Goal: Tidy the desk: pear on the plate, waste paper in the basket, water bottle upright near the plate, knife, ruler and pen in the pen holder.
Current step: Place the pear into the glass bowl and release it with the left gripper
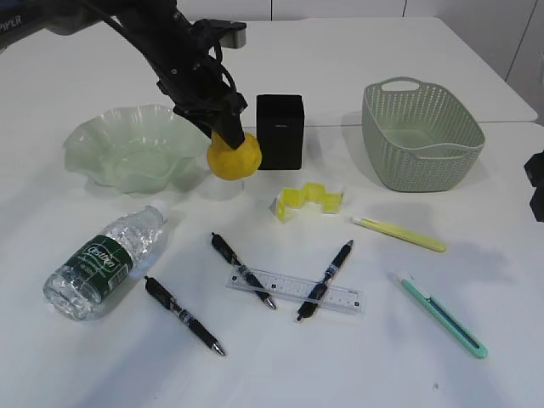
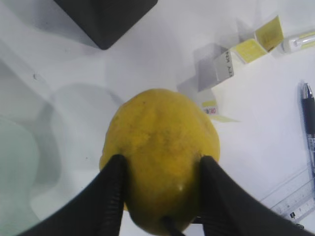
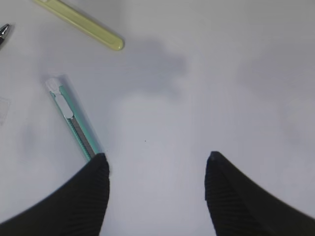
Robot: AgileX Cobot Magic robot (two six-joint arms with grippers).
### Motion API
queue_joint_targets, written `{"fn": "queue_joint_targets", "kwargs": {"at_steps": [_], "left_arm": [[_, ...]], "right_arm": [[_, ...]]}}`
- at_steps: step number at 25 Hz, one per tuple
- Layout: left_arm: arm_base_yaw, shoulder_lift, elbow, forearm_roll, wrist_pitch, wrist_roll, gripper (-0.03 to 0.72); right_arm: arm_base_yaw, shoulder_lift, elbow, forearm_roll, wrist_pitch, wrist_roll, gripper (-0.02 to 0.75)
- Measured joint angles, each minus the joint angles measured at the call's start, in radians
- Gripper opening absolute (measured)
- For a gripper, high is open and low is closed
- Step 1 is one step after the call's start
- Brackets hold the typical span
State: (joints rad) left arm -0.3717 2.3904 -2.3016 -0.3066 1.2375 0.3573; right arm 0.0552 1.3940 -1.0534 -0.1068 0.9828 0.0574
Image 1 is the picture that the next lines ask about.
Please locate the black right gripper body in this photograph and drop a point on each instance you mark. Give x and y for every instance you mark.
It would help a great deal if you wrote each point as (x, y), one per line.
(534, 168)

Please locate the teal utility knife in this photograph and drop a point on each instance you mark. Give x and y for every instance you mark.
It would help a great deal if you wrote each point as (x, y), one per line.
(444, 317)

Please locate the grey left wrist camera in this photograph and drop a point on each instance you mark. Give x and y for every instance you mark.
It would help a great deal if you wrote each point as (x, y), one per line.
(227, 33)

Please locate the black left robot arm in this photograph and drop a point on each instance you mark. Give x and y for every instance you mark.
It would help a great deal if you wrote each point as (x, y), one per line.
(135, 21)

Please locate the black pen middle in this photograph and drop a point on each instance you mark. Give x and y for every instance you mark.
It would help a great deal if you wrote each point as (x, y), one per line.
(223, 248)

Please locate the black pen right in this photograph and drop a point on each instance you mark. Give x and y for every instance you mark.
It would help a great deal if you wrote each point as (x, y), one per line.
(309, 307)

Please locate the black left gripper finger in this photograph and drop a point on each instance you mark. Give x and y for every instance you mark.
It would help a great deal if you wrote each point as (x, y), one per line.
(227, 126)
(203, 125)

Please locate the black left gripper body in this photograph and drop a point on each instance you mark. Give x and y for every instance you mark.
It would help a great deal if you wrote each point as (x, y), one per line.
(191, 73)

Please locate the green plastic woven basket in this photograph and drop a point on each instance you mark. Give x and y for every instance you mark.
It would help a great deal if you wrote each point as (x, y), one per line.
(419, 136)

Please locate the clear plastic ruler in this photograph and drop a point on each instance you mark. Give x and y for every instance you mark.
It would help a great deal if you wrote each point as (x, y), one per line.
(290, 288)

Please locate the black square pen holder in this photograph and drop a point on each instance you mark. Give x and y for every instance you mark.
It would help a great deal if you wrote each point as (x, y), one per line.
(280, 130)

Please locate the black pen left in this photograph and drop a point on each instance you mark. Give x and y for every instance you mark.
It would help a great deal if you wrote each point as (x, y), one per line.
(170, 303)

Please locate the clear plastic water bottle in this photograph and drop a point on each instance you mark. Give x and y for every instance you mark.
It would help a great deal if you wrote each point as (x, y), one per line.
(83, 282)

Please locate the black pen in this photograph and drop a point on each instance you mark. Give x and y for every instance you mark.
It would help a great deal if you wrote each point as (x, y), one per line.
(223, 248)
(170, 303)
(309, 307)

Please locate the green ruffled glass plate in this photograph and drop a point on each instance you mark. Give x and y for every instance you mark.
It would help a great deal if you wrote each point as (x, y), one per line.
(134, 149)

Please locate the yellow waste paper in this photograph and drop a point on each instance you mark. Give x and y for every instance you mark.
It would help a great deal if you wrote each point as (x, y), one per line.
(289, 200)

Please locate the yellow pear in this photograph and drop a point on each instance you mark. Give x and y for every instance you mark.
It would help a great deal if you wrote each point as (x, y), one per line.
(229, 164)

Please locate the yellow utility knife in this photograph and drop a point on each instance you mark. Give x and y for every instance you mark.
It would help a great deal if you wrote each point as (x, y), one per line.
(401, 233)

